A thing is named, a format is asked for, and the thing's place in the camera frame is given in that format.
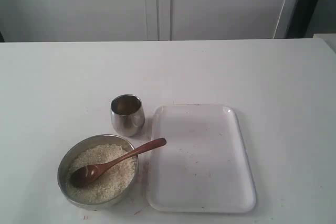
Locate white plastic tray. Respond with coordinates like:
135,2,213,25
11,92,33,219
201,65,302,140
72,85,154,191
146,104,256,214

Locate white cabinet doors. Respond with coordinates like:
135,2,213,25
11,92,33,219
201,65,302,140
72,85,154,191
1,0,297,42

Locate steel bowl of rice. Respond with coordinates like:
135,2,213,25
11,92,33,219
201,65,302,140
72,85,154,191
57,134,139,210

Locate dark window frame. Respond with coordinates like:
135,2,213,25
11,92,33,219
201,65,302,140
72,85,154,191
285,0,318,39

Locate brown wooden spoon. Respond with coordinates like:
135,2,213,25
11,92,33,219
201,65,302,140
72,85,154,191
70,138,167,188

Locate small steel cup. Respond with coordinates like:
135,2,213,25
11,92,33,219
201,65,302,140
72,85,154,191
110,94,145,137

